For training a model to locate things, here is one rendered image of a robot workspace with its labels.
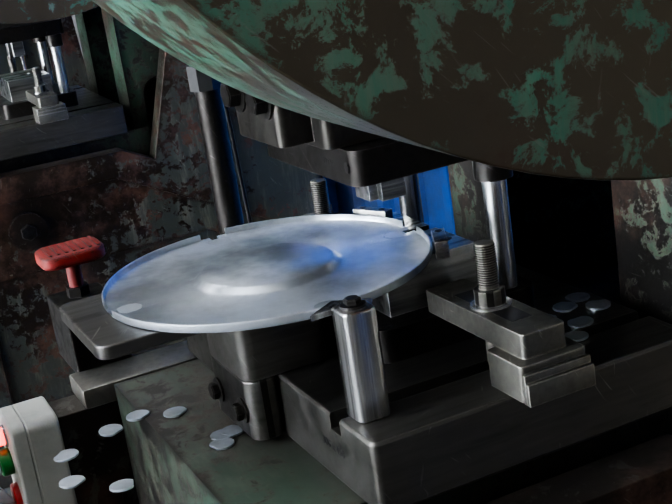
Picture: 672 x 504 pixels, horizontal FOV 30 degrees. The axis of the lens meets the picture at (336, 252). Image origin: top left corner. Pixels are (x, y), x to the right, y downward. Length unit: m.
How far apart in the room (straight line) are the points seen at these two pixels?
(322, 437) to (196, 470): 0.12
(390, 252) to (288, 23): 0.55
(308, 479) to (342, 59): 0.51
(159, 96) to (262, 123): 1.59
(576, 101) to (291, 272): 0.47
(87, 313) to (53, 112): 1.54
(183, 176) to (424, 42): 2.09
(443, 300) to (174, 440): 0.28
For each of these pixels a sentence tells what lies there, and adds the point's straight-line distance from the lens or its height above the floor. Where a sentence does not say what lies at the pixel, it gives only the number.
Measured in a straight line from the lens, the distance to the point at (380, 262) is 1.07.
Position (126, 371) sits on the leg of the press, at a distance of 1.33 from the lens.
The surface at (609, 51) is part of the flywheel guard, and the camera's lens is 0.66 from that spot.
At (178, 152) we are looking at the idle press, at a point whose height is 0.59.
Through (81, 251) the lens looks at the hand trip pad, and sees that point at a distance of 1.36.
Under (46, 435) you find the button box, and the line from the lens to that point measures 1.30.
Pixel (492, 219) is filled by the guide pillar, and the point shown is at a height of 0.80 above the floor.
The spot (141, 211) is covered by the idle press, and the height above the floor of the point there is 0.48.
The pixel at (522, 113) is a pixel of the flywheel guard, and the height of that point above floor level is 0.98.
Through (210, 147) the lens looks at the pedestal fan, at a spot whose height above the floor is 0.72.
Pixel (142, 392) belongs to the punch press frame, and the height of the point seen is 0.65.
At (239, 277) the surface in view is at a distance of 1.07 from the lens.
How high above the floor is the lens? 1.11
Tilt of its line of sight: 17 degrees down
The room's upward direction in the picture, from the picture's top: 9 degrees counter-clockwise
